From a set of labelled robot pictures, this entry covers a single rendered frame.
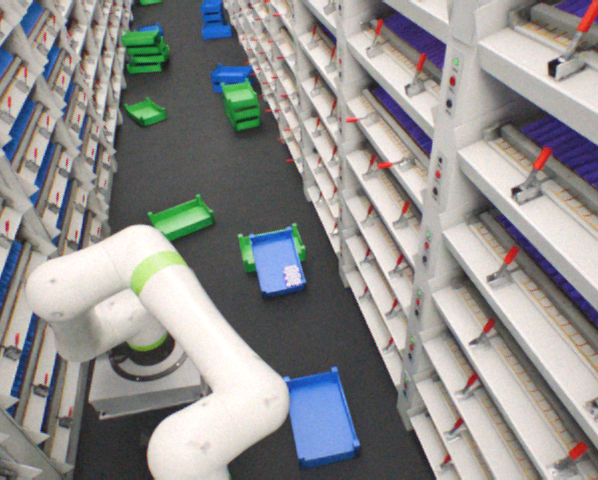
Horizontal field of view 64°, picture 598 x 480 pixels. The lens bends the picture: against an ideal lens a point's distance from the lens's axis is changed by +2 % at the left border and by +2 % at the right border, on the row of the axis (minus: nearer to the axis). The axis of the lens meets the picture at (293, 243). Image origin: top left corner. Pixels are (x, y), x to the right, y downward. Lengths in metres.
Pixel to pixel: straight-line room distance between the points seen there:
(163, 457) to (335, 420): 1.10
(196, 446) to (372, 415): 1.12
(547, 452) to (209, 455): 0.61
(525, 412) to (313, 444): 0.87
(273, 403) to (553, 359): 0.46
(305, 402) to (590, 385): 1.14
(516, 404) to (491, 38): 0.67
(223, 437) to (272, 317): 1.35
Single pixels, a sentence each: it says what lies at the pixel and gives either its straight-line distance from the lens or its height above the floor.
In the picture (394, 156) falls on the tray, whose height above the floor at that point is 0.90.
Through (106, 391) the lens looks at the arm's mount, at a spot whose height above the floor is 0.38.
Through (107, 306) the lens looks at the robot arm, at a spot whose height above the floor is 0.63.
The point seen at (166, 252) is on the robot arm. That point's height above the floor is 0.96.
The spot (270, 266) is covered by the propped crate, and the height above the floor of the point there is 0.05.
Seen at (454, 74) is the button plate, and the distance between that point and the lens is 0.95.
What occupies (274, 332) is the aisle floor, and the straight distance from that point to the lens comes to 2.01.
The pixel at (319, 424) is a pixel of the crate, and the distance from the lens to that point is 1.77.
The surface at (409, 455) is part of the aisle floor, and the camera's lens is 1.75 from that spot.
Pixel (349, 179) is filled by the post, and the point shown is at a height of 0.58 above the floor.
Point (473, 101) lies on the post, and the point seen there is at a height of 1.19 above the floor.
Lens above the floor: 1.57
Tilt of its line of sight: 41 degrees down
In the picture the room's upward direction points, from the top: 5 degrees counter-clockwise
